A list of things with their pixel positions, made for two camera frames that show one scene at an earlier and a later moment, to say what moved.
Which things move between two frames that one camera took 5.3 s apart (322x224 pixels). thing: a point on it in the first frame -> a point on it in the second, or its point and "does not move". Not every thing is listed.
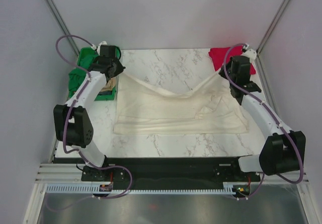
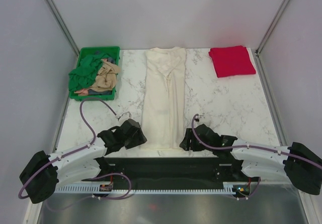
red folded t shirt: x=218 y=56 does not move
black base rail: x=218 y=170 does not move
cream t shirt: x=141 y=108 -> x=163 y=98
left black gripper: x=120 y=68 -> x=139 y=139
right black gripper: x=222 y=73 -> x=184 y=144
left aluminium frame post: x=57 y=15 does not move
